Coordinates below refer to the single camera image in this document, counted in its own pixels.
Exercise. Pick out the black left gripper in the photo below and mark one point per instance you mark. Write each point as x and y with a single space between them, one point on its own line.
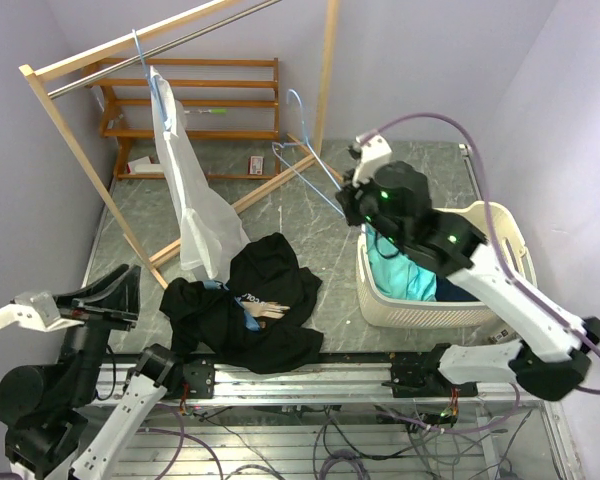
105 299

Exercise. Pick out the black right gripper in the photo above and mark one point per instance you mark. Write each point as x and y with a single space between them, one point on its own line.
349 195

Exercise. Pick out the light blue wire hanger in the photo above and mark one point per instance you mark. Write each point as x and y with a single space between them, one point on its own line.
292 96

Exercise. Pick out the white t shirt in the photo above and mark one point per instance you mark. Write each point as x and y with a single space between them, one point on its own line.
211 232

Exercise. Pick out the black printed t shirt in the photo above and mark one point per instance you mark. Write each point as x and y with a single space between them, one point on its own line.
256 319

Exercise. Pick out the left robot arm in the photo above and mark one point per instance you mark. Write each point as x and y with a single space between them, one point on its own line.
39 404

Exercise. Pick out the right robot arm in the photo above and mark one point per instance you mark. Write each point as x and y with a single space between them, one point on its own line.
550 357

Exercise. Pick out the teal cloth in basket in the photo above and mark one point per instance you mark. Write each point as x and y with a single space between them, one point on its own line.
395 275

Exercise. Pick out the small red white box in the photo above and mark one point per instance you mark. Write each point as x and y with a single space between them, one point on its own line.
256 165

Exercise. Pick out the dark blue cloth in basket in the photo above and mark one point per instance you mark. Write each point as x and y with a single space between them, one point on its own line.
449 293

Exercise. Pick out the white box on shelf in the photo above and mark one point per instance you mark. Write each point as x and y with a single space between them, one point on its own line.
144 166

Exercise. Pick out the white laundry basket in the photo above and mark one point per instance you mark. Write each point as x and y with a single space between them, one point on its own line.
488 283

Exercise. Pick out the brown wooden shoe rack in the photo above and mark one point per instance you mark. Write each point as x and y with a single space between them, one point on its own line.
223 100

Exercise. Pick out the green marker pen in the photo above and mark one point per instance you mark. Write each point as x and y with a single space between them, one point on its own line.
206 111

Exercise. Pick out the metal hanging rod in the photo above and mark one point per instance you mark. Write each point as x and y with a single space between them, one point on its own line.
91 79

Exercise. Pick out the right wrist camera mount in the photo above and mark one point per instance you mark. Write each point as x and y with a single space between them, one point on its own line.
370 151

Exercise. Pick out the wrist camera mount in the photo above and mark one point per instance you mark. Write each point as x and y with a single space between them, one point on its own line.
37 312
370 151

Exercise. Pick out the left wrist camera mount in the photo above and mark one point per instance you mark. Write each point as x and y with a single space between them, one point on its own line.
37 312

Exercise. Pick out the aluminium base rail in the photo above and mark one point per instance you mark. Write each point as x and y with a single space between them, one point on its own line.
337 379

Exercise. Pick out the wooden clothes rack frame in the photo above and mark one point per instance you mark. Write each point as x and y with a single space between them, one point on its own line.
97 66

